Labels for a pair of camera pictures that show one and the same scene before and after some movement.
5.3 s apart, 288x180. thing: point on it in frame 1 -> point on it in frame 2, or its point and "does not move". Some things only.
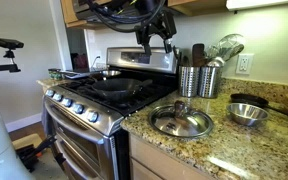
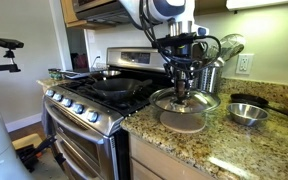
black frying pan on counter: (251, 98) does not move
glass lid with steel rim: (180, 120) -> (198, 101)
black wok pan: (119, 89) does not move
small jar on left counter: (55, 74) does not move
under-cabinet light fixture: (233, 5) does not move
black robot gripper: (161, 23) -> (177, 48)
